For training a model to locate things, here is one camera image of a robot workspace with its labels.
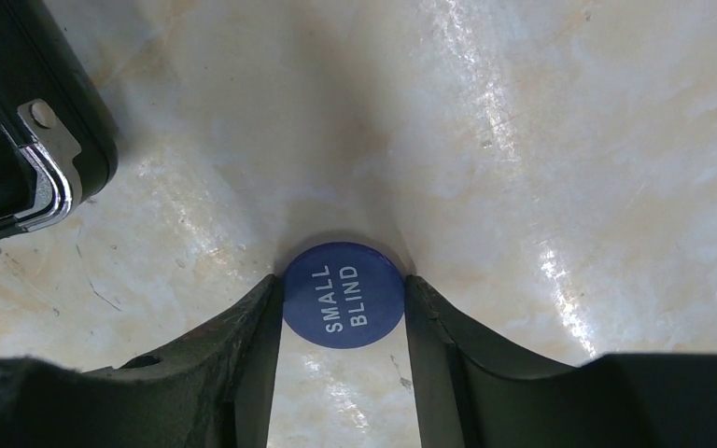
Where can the black aluminium poker case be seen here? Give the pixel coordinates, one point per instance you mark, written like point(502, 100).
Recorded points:
point(57, 139)

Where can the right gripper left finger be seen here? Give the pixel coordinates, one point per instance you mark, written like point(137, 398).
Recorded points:
point(210, 387)

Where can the dark blue round button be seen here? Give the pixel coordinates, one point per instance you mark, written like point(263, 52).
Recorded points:
point(342, 295)

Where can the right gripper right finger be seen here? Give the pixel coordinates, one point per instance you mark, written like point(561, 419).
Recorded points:
point(475, 388)

